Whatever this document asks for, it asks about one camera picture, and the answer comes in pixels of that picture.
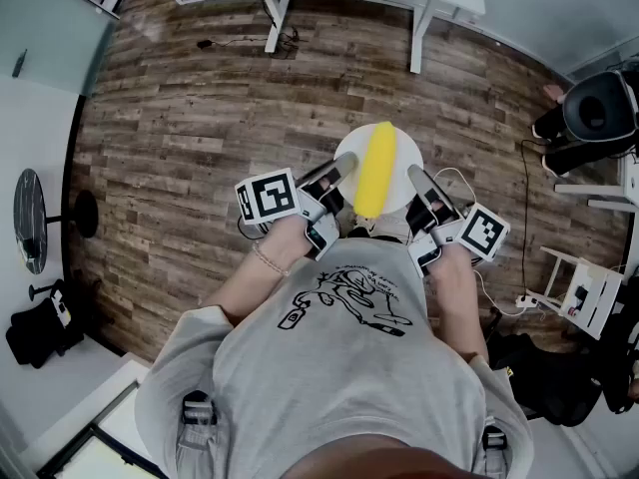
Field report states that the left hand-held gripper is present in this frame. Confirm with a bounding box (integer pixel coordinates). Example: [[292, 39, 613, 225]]
[[234, 150, 358, 261]]

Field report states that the round black marble table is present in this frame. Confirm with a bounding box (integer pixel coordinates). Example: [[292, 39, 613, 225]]
[[12, 168, 100, 275]]

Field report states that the grey printed t-shirt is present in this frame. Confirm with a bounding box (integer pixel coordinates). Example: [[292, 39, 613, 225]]
[[133, 237, 536, 479]]

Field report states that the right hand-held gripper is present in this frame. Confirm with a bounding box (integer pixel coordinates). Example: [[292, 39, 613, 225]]
[[405, 163, 512, 279]]

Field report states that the beaded bracelet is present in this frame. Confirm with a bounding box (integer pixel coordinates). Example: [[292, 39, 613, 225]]
[[251, 239, 292, 278]]

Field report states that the yellow corn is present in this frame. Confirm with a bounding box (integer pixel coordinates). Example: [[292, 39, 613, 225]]
[[352, 121, 398, 220]]

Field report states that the black cable bundle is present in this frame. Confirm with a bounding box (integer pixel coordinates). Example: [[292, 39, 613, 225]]
[[276, 25, 303, 61]]

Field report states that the person's left forearm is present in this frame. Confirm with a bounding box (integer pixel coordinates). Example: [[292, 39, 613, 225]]
[[201, 216, 312, 329]]

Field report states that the person's right forearm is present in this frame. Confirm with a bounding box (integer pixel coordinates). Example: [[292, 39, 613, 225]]
[[423, 245, 490, 364]]

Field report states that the black and white chair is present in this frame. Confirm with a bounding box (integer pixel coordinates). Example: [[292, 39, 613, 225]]
[[561, 69, 639, 145]]

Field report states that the white wooden stool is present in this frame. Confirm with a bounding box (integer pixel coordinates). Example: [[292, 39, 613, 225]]
[[526, 244, 626, 342]]

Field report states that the white round plate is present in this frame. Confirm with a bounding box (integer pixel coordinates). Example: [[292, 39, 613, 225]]
[[332, 123, 425, 217]]

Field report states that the black office chair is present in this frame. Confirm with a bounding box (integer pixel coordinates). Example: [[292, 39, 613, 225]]
[[484, 311, 639, 427]]

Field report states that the black bag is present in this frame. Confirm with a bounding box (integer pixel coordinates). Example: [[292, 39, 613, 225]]
[[5, 278, 87, 370]]

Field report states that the white desk frame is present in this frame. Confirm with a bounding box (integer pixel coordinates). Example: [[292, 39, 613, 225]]
[[552, 155, 639, 215]]

